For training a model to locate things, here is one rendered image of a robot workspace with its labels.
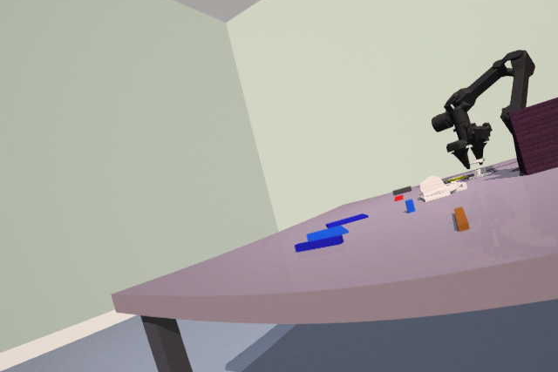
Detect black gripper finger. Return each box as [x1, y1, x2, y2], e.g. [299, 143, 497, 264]
[451, 147, 471, 169]
[470, 143, 487, 159]

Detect orange rectangular block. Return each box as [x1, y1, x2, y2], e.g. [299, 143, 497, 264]
[454, 206, 470, 232]

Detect black flat bar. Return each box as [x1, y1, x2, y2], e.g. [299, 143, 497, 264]
[392, 186, 412, 195]

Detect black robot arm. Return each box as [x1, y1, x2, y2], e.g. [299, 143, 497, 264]
[432, 50, 535, 139]

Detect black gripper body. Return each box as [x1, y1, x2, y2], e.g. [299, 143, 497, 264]
[446, 121, 490, 152]

